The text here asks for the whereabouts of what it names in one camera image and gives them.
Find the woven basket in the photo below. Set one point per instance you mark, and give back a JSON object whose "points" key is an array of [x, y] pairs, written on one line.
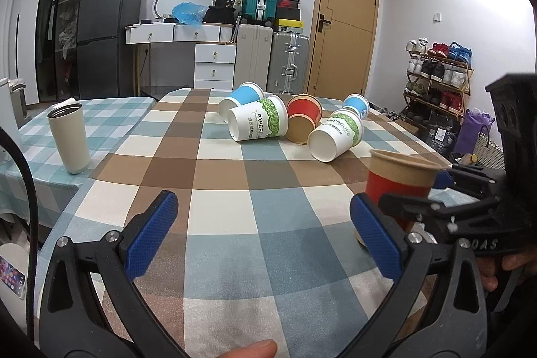
{"points": [[491, 152]]}

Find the white drawer cabinet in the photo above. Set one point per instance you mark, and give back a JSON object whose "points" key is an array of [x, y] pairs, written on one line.
{"points": [[214, 66]]}

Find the red and brown paper cup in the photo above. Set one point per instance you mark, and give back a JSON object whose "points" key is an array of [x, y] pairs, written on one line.
{"points": [[382, 182], [303, 119]]}

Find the blue and white paper cup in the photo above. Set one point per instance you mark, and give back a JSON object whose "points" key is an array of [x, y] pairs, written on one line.
{"points": [[356, 104], [243, 96]]}

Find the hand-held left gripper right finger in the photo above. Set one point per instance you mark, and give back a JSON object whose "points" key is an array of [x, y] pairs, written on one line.
{"points": [[377, 237]]}

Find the red shoe box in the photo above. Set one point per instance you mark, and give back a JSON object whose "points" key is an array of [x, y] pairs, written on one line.
{"points": [[288, 4]]}

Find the glass door cabinet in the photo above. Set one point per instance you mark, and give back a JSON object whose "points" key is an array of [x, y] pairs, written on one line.
{"points": [[58, 14]]}

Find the blue plastic bag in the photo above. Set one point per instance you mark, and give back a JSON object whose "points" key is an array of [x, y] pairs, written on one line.
{"points": [[188, 12]]}

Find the white and green paper cup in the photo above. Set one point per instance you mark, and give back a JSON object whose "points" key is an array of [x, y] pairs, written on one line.
{"points": [[262, 121], [335, 135]]}

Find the person's left hand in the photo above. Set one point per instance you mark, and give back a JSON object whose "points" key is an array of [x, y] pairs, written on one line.
{"points": [[249, 350]]}

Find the dark grey refrigerator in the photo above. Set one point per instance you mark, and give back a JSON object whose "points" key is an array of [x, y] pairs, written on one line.
{"points": [[107, 31]]}

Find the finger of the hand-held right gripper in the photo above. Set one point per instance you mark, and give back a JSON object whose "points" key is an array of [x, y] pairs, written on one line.
{"points": [[474, 179], [415, 209]]}

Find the white steel tumbler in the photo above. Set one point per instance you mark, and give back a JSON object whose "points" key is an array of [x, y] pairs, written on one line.
{"points": [[69, 144]]}

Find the person's right hand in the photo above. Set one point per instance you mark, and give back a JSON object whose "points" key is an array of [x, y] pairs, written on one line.
{"points": [[487, 274]]}

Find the teal checkered tablecloth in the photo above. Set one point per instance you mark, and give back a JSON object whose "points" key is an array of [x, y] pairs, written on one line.
{"points": [[113, 119]]}

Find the silver suitcase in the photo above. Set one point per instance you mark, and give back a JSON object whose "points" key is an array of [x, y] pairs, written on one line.
{"points": [[289, 62]]}

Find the white appliance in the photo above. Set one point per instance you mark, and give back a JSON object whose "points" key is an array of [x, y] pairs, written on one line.
{"points": [[10, 110]]}

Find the shoe rack with shoes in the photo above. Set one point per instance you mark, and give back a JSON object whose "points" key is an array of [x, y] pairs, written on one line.
{"points": [[438, 52]]}

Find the white vanity table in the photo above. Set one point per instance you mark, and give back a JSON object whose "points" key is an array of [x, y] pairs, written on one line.
{"points": [[168, 34]]}

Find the wooden shoe rack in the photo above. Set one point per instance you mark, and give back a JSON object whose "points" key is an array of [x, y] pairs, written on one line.
{"points": [[465, 89]]}

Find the smartphone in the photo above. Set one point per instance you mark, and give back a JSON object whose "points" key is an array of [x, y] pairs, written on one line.
{"points": [[11, 276]]}

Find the yellow and black shoe box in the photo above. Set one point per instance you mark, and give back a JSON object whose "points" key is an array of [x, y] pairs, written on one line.
{"points": [[290, 25]]}

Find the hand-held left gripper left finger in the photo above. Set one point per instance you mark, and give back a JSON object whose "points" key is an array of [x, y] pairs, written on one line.
{"points": [[152, 233]]}

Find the oval vanity mirror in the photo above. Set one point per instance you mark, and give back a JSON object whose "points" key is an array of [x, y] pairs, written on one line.
{"points": [[165, 1]]}

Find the white suitcase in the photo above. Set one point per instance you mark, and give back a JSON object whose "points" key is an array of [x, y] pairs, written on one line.
{"points": [[251, 56]]}

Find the purple bag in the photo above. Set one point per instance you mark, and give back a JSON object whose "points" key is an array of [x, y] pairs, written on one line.
{"points": [[472, 131]]}

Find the black paper bag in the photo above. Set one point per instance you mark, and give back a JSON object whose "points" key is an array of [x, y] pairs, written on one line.
{"points": [[442, 133]]}

